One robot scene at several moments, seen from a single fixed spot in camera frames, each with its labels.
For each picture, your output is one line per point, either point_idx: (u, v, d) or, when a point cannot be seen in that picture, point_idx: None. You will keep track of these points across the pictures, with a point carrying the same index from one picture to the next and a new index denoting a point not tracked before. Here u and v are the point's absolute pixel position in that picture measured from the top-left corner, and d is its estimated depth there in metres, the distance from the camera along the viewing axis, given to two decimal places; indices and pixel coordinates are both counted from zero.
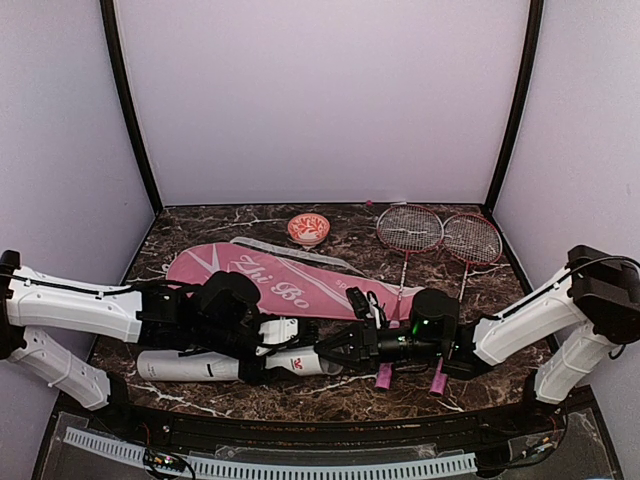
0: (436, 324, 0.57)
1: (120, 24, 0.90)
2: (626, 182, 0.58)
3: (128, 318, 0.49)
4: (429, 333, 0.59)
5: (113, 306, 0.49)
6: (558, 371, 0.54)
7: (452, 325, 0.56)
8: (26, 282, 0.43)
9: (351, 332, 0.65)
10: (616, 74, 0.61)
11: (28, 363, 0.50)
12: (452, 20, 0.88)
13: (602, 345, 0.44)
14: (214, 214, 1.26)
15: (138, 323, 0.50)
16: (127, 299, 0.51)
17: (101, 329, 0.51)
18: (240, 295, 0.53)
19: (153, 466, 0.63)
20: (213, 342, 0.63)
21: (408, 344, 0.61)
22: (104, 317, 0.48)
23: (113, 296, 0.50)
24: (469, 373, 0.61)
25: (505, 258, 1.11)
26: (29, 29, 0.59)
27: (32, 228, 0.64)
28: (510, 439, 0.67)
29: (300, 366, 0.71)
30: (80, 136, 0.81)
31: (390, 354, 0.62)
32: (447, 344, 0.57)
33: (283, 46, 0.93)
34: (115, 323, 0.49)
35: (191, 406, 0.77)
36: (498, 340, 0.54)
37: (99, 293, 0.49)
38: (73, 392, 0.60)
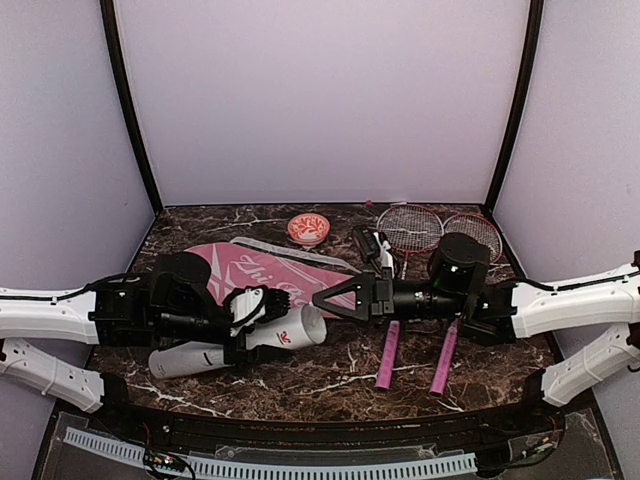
0: (464, 273, 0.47)
1: (120, 24, 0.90)
2: (627, 183, 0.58)
3: (82, 321, 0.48)
4: (448, 286, 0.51)
5: (67, 310, 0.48)
6: (574, 376, 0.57)
7: (482, 277, 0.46)
8: None
9: (358, 285, 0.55)
10: (616, 75, 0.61)
11: (13, 373, 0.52)
12: (453, 21, 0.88)
13: (628, 357, 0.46)
14: (214, 214, 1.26)
15: (92, 324, 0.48)
16: (81, 302, 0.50)
17: (66, 334, 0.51)
18: (182, 277, 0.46)
19: (153, 466, 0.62)
20: (179, 330, 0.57)
21: (425, 298, 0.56)
22: (64, 322, 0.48)
23: (68, 299, 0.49)
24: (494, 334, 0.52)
25: (505, 258, 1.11)
26: (29, 29, 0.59)
27: (32, 228, 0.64)
28: (510, 439, 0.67)
29: (288, 340, 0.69)
30: (79, 135, 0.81)
31: (402, 308, 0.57)
32: (474, 299, 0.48)
33: (284, 46, 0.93)
34: (74, 327, 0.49)
35: (191, 406, 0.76)
36: (543, 313, 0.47)
37: (53, 299, 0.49)
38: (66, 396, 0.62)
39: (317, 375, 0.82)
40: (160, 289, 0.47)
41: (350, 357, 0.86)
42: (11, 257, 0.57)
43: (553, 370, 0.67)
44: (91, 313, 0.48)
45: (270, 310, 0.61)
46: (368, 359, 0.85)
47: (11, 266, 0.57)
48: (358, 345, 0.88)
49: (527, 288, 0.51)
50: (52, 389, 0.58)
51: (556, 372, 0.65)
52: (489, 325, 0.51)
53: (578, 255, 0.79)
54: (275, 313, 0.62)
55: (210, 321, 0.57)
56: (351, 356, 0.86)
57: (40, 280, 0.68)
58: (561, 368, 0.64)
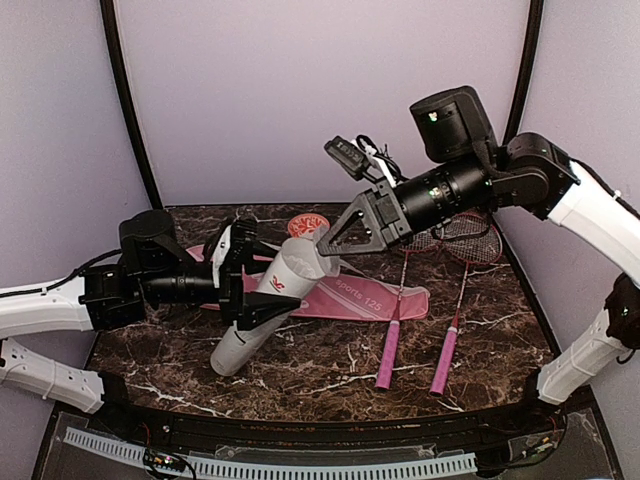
0: (446, 127, 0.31)
1: (120, 24, 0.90)
2: (626, 183, 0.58)
3: (73, 306, 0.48)
4: (445, 146, 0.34)
5: (57, 298, 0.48)
6: (564, 372, 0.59)
7: (473, 110, 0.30)
8: None
9: (360, 211, 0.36)
10: (615, 75, 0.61)
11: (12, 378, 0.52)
12: (451, 22, 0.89)
13: (612, 349, 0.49)
14: (214, 214, 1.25)
15: (83, 306, 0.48)
16: (71, 288, 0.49)
17: (65, 324, 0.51)
18: (145, 235, 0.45)
19: (153, 466, 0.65)
20: (165, 294, 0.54)
21: (444, 193, 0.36)
22: (57, 311, 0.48)
23: (57, 288, 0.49)
24: (548, 187, 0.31)
25: (505, 258, 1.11)
26: (30, 32, 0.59)
27: (31, 227, 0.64)
28: (510, 439, 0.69)
29: (282, 285, 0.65)
30: (78, 134, 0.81)
31: (420, 220, 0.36)
32: (485, 152, 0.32)
33: (285, 49, 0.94)
34: (68, 314, 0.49)
35: (191, 406, 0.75)
36: (598, 211, 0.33)
37: (43, 289, 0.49)
38: (67, 396, 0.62)
39: (317, 375, 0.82)
40: (130, 252, 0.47)
41: (350, 357, 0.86)
42: (10, 255, 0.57)
43: (547, 369, 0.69)
44: (80, 296, 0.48)
45: (235, 240, 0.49)
46: (368, 359, 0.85)
47: (10, 264, 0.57)
48: (357, 345, 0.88)
49: (580, 168, 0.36)
50: (53, 389, 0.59)
51: (549, 370, 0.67)
52: (536, 167, 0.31)
53: (580, 254, 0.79)
54: (246, 246, 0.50)
55: (193, 279, 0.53)
56: (350, 356, 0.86)
57: (40, 281, 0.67)
58: (552, 365, 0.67)
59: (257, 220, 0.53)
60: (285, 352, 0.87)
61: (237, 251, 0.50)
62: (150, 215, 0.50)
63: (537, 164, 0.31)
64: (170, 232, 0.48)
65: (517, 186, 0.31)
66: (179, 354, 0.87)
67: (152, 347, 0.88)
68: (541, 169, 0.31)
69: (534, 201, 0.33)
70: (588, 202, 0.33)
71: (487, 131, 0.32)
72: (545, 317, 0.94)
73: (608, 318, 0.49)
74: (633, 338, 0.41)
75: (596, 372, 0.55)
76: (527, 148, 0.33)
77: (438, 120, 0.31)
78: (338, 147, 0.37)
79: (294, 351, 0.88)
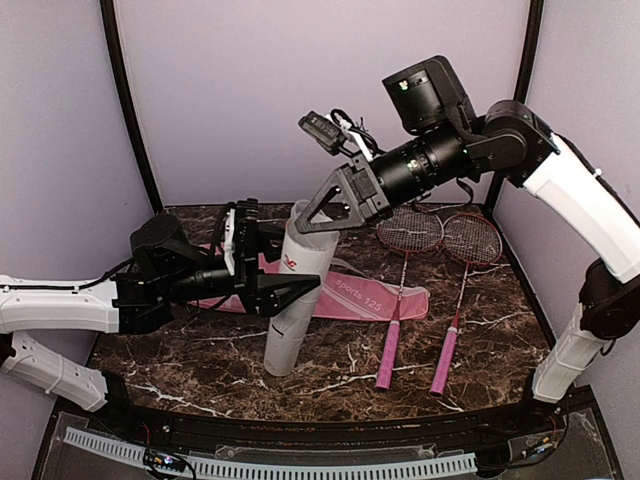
0: (418, 95, 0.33)
1: (120, 24, 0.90)
2: (626, 183, 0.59)
3: (105, 307, 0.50)
4: (419, 116, 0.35)
5: (89, 298, 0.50)
6: (551, 370, 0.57)
7: (443, 76, 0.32)
8: (5, 289, 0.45)
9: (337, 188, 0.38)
10: (621, 74, 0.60)
11: (23, 371, 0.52)
12: (451, 23, 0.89)
13: (591, 342, 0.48)
14: (214, 214, 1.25)
15: (116, 310, 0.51)
16: (102, 290, 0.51)
17: (84, 324, 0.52)
18: (154, 242, 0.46)
19: (153, 466, 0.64)
20: (186, 294, 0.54)
21: (422, 165, 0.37)
22: (84, 311, 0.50)
23: (88, 289, 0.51)
24: (523, 148, 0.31)
25: (505, 258, 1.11)
26: (29, 32, 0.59)
27: (33, 227, 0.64)
28: (510, 439, 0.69)
29: (295, 264, 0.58)
30: (80, 135, 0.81)
31: (399, 192, 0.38)
32: (457, 117, 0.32)
33: (286, 50, 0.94)
34: (96, 315, 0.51)
35: (192, 406, 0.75)
36: (575, 185, 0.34)
37: (75, 289, 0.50)
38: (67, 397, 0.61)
39: (317, 374, 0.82)
40: (146, 262, 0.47)
41: (350, 357, 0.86)
42: (9, 255, 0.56)
43: (538, 367, 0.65)
44: (114, 300, 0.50)
45: (237, 220, 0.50)
46: (368, 359, 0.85)
47: (9, 263, 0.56)
48: (357, 345, 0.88)
49: (562, 142, 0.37)
50: (55, 389, 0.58)
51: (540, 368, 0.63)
52: (515, 131, 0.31)
53: (580, 254, 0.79)
54: (251, 227, 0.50)
55: (210, 274, 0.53)
56: (350, 356, 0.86)
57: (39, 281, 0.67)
58: (543, 363, 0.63)
59: (257, 200, 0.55)
60: None
61: (243, 234, 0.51)
62: (155, 223, 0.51)
63: (514, 128, 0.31)
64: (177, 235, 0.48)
65: (494, 150, 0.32)
66: (179, 354, 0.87)
67: (153, 347, 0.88)
68: (519, 132, 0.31)
69: (513, 164, 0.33)
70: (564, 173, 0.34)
71: (461, 97, 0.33)
72: (544, 317, 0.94)
73: (581, 311, 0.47)
74: (603, 329, 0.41)
75: (585, 368, 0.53)
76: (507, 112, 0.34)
77: (409, 88, 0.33)
78: (313, 121, 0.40)
79: None
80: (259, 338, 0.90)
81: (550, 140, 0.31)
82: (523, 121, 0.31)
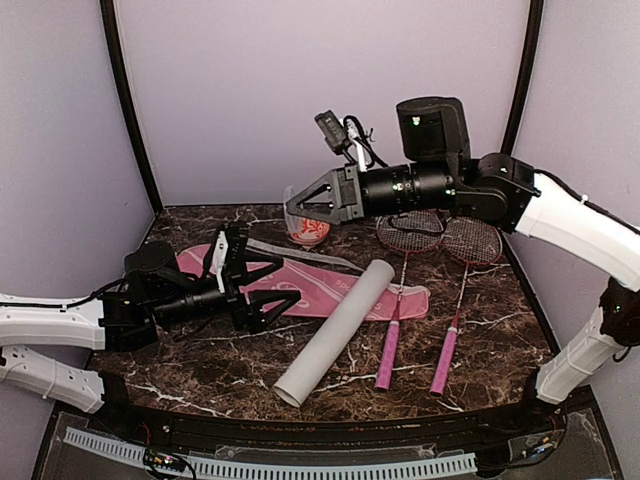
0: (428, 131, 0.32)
1: (120, 24, 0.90)
2: (627, 182, 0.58)
3: (92, 328, 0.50)
4: (421, 149, 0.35)
5: (77, 317, 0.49)
6: (561, 372, 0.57)
7: (455, 123, 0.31)
8: None
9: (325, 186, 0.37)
10: (621, 72, 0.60)
11: (14, 379, 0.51)
12: (450, 22, 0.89)
13: (606, 347, 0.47)
14: (214, 214, 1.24)
15: (102, 330, 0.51)
16: (89, 309, 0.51)
17: (66, 341, 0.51)
18: (151, 267, 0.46)
19: (153, 466, 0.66)
20: (178, 316, 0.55)
21: (407, 188, 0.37)
22: (70, 330, 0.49)
23: (76, 306, 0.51)
24: (504, 207, 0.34)
25: (505, 258, 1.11)
26: (28, 29, 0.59)
27: (31, 229, 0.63)
28: (511, 440, 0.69)
29: None
30: (79, 135, 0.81)
31: (378, 207, 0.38)
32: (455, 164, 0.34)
33: (285, 48, 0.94)
34: (81, 333, 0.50)
35: (191, 406, 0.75)
36: (563, 220, 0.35)
37: (63, 307, 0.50)
38: (67, 396, 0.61)
39: None
40: (135, 283, 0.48)
41: (350, 357, 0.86)
42: (11, 254, 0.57)
43: (544, 368, 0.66)
44: (101, 320, 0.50)
45: (231, 237, 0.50)
46: (368, 359, 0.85)
47: (10, 263, 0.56)
48: (358, 345, 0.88)
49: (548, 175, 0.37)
50: (57, 388, 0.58)
51: (546, 369, 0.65)
52: (496, 187, 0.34)
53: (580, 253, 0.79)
54: (244, 244, 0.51)
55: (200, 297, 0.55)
56: (351, 356, 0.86)
57: (39, 280, 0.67)
58: (550, 364, 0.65)
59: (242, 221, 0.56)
60: (285, 352, 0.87)
61: (236, 250, 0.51)
62: (151, 247, 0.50)
63: (497, 184, 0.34)
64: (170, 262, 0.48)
65: (478, 201, 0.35)
66: (179, 354, 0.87)
67: (153, 348, 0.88)
68: (500, 188, 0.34)
69: (492, 216, 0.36)
70: (540, 209, 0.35)
71: (463, 145, 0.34)
72: (545, 318, 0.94)
73: (602, 314, 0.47)
74: (625, 336, 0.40)
75: (594, 371, 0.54)
76: (492, 167, 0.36)
77: (420, 124, 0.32)
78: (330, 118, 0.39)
79: (294, 351, 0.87)
80: (259, 338, 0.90)
81: (529, 190, 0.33)
82: (508, 179, 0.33)
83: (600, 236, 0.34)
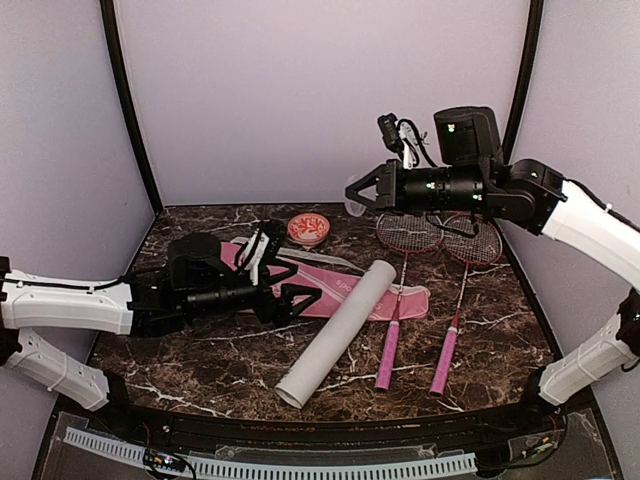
0: (463, 137, 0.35)
1: (120, 25, 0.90)
2: (627, 182, 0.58)
3: (120, 310, 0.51)
4: (456, 154, 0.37)
5: (104, 299, 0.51)
6: (568, 371, 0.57)
7: (487, 131, 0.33)
8: (18, 284, 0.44)
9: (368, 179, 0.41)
10: (620, 72, 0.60)
11: (26, 367, 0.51)
12: (450, 22, 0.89)
13: (621, 352, 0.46)
14: (214, 214, 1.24)
15: (130, 313, 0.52)
16: (115, 292, 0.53)
17: (91, 324, 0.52)
18: (197, 255, 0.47)
19: (153, 466, 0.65)
20: (210, 307, 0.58)
21: (439, 188, 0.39)
22: (96, 311, 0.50)
23: (103, 289, 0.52)
24: (533, 209, 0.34)
25: (505, 258, 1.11)
26: (29, 32, 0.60)
27: (32, 229, 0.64)
28: (511, 439, 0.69)
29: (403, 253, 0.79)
30: (80, 135, 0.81)
31: (410, 203, 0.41)
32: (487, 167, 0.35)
33: (284, 48, 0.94)
34: (107, 316, 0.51)
35: (192, 406, 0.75)
36: (590, 226, 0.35)
37: (90, 289, 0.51)
38: (75, 391, 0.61)
39: None
40: (179, 272, 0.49)
41: (350, 357, 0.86)
42: (12, 255, 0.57)
43: (550, 368, 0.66)
44: (129, 303, 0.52)
45: (272, 234, 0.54)
46: (368, 359, 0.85)
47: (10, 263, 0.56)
48: (358, 345, 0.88)
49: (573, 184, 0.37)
50: (66, 381, 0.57)
51: (553, 368, 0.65)
52: (525, 189, 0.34)
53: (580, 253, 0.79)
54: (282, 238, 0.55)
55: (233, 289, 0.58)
56: (350, 356, 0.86)
57: None
58: (557, 364, 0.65)
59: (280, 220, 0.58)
60: (285, 352, 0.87)
61: (274, 243, 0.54)
62: (194, 236, 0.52)
63: (526, 186, 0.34)
64: (217, 252, 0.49)
65: (506, 203, 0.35)
66: (179, 354, 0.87)
67: (153, 348, 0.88)
68: (529, 191, 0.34)
69: (521, 218, 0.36)
70: (567, 214, 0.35)
71: (496, 150, 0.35)
72: (546, 318, 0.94)
73: (619, 320, 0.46)
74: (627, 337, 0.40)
75: (601, 377, 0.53)
76: (522, 172, 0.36)
77: (455, 131, 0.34)
78: (390, 120, 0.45)
79: (294, 351, 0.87)
80: (259, 338, 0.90)
81: (557, 194, 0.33)
82: (537, 182, 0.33)
83: (618, 240, 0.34)
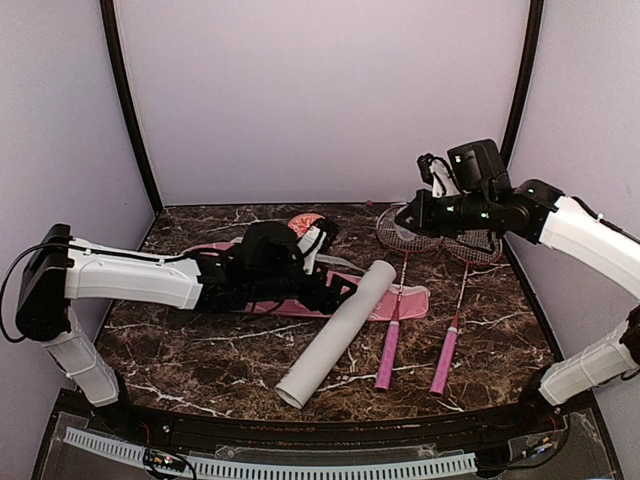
0: (468, 167, 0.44)
1: (120, 24, 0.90)
2: (627, 182, 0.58)
3: (191, 283, 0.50)
4: (465, 180, 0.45)
5: (173, 272, 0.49)
6: (568, 371, 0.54)
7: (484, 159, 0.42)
8: (86, 252, 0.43)
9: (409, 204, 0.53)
10: (621, 72, 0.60)
11: (58, 350, 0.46)
12: (450, 22, 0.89)
13: (621, 360, 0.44)
14: (214, 214, 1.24)
15: (198, 287, 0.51)
16: (183, 267, 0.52)
17: (156, 299, 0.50)
18: (278, 238, 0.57)
19: (153, 466, 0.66)
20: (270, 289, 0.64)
21: (456, 210, 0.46)
22: (163, 285, 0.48)
23: (172, 264, 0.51)
24: (526, 221, 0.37)
25: (505, 258, 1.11)
26: (29, 32, 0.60)
27: (32, 229, 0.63)
28: (511, 440, 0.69)
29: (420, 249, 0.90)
30: (80, 135, 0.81)
31: (436, 223, 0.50)
32: (487, 189, 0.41)
33: (285, 49, 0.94)
34: (174, 290, 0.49)
35: (191, 406, 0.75)
36: (579, 234, 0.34)
37: (160, 261, 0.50)
38: (95, 384, 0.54)
39: None
40: (257, 252, 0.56)
41: (350, 357, 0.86)
42: (11, 254, 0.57)
43: (555, 365, 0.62)
44: (199, 278, 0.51)
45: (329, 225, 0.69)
46: (368, 359, 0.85)
47: (10, 262, 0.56)
48: (357, 345, 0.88)
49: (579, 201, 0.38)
50: (94, 372, 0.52)
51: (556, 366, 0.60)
52: (520, 204, 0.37)
53: None
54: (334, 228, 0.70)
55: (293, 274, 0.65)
56: (350, 356, 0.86)
57: None
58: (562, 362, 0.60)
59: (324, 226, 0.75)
60: (285, 352, 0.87)
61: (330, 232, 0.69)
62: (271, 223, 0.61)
63: (520, 201, 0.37)
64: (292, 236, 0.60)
65: (503, 216, 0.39)
66: (179, 354, 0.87)
67: (153, 348, 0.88)
68: (523, 205, 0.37)
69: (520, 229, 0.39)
70: (553, 222, 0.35)
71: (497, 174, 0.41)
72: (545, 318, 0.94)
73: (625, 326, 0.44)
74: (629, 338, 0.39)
75: (604, 382, 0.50)
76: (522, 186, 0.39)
77: (462, 162, 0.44)
78: (423, 159, 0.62)
79: (294, 351, 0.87)
80: (259, 338, 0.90)
81: (547, 206, 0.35)
82: (529, 197, 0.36)
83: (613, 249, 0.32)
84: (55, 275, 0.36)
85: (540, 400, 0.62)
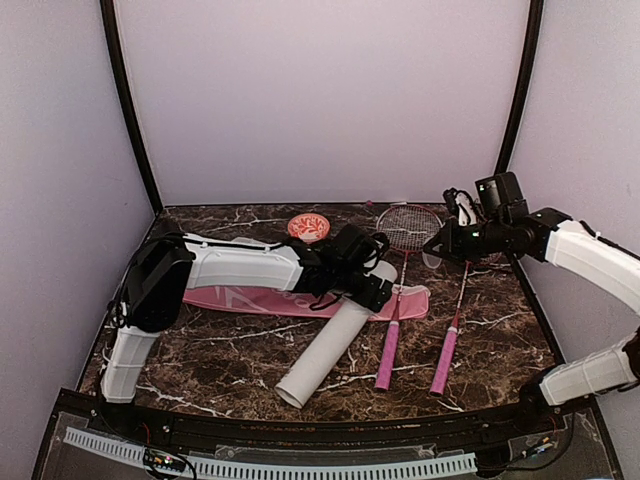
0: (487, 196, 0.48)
1: (120, 24, 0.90)
2: (626, 182, 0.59)
3: (292, 265, 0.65)
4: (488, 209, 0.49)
5: (277, 257, 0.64)
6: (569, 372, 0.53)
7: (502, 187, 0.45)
8: (203, 245, 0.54)
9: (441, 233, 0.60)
10: (621, 72, 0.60)
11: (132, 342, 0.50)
12: (450, 22, 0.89)
13: (622, 367, 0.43)
14: (214, 214, 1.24)
15: (299, 268, 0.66)
16: (283, 254, 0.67)
17: (266, 279, 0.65)
18: (369, 239, 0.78)
19: (153, 466, 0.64)
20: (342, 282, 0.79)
21: (479, 235, 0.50)
22: (270, 266, 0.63)
23: (274, 250, 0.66)
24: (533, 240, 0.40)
25: (505, 258, 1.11)
26: (29, 33, 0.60)
27: (31, 229, 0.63)
28: (511, 439, 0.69)
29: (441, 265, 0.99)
30: (80, 135, 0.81)
31: (466, 248, 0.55)
32: (503, 214, 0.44)
33: (285, 49, 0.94)
34: (279, 270, 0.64)
35: (192, 406, 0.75)
36: (576, 249, 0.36)
37: (265, 250, 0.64)
38: (131, 381, 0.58)
39: None
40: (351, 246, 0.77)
41: (350, 357, 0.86)
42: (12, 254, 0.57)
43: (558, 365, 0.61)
44: (298, 260, 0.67)
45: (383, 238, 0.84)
46: (368, 359, 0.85)
47: (11, 262, 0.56)
48: (357, 345, 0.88)
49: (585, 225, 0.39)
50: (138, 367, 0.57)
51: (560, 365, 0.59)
52: (526, 226, 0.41)
53: None
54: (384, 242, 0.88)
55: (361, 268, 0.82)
56: (350, 356, 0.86)
57: (39, 281, 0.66)
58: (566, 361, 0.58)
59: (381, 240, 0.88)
60: (285, 352, 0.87)
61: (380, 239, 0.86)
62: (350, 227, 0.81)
63: (527, 223, 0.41)
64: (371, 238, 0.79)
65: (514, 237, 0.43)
66: (179, 354, 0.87)
67: (153, 347, 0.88)
68: (530, 227, 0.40)
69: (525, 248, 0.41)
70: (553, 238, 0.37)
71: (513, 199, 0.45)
72: (545, 318, 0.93)
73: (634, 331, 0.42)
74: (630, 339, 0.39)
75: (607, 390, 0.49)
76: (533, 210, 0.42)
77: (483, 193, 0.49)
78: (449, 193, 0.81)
79: (294, 351, 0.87)
80: (259, 338, 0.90)
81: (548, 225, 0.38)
82: (534, 219, 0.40)
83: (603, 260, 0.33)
84: (185, 267, 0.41)
85: (539, 396, 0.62)
